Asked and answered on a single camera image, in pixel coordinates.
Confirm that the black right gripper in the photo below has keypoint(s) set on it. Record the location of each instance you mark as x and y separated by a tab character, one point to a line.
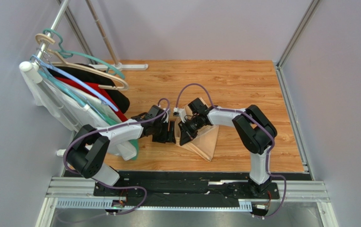
187	129

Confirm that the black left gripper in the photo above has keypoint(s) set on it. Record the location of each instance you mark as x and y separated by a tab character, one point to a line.
170	135

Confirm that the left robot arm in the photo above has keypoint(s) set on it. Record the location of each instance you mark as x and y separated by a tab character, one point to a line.
86	153

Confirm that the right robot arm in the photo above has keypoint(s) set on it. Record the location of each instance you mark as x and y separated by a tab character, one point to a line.
255	131

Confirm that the green garment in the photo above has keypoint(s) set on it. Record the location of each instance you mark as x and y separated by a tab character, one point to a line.
135	151

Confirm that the red garment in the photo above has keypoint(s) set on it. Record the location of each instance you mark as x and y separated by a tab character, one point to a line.
102	94

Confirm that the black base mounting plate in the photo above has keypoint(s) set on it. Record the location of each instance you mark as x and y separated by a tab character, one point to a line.
188	189

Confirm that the black garment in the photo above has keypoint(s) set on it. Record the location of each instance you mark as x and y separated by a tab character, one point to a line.
111	84

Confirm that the white clothes rack base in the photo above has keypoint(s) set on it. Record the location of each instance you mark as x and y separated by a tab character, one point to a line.
122	67

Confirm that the white garment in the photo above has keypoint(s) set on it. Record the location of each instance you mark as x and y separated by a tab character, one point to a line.
70	106

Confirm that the teal plastic hanger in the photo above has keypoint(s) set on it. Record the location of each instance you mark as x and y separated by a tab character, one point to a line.
68	54

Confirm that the beige wooden hanger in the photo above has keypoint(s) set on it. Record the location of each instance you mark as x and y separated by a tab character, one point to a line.
120	84

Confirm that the metal clothes rack pole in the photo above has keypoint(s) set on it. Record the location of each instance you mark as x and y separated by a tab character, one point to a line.
29	69

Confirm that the blue plastic hanger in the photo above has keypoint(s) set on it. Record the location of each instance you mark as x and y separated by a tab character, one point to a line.
76	80

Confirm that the thin metal rod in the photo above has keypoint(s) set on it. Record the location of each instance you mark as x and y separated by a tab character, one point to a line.
102	32

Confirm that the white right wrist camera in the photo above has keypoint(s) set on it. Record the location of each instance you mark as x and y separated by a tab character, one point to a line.
179	112

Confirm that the aluminium frame rail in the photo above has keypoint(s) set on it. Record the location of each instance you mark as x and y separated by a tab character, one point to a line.
70	200

